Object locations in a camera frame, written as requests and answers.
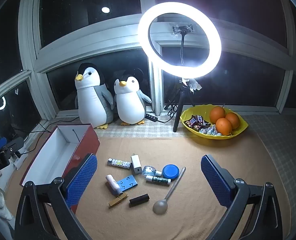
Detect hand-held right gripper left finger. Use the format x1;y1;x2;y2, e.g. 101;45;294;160
14;153;98;240

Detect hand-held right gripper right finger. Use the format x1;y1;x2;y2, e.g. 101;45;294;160
200;154;284;240

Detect white pink tube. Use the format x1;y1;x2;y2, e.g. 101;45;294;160
105;174;123;197

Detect red cardboard box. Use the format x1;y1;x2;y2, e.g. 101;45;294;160
20;123;101;214

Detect patterned lighter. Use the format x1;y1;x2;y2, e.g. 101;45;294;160
107;158;131;168

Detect gold clip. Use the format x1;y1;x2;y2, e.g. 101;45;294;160
108;193;129;207

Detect blue card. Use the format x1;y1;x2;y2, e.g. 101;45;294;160
115;174;138;192

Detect blue round jar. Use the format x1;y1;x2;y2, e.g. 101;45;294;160
162;164;180;180

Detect green lip balm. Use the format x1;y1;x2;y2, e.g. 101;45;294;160
145;175;170;186

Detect white charger plug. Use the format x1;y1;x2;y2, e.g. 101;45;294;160
131;154;143;175

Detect black lipstick tube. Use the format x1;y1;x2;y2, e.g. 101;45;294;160
129;194;150;207

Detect grey spatula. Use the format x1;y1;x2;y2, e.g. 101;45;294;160
153;167;187;215

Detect small clear blue bottle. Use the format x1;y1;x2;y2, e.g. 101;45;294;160
142;165;163;177

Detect white power strip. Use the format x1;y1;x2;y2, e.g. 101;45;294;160
10;152;29;170

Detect silver wrapped candies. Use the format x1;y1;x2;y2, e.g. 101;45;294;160
199;125;222;136

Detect orange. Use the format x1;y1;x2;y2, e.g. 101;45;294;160
215;118;233;136
225;112;240;129
210;106;225;123

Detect yellow bowl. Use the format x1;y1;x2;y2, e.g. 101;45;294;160
180;104;249;139

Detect brown chocolate bar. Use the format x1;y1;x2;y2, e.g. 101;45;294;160
185;116;198;128
194;115;211;127

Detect large penguin plush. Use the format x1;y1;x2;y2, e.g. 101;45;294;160
74;63;114;130

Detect black tripod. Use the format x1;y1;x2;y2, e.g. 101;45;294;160
164;77;196;133

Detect small penguin plush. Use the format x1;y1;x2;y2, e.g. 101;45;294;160
113;74;153;126

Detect crumpled tape wad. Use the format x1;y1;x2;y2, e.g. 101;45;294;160
185;78;203;94

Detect gooseneck phone holder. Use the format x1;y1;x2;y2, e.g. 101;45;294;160
172;24;195;67

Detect black power cable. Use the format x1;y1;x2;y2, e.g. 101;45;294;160
11;121;52;134
20;130;51;155

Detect ring light cable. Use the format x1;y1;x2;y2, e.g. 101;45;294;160
158;100;179;124

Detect white window frame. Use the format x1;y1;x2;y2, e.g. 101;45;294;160
0;0;296;120

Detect white ring light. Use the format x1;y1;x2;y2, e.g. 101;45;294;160
137;1;222;78

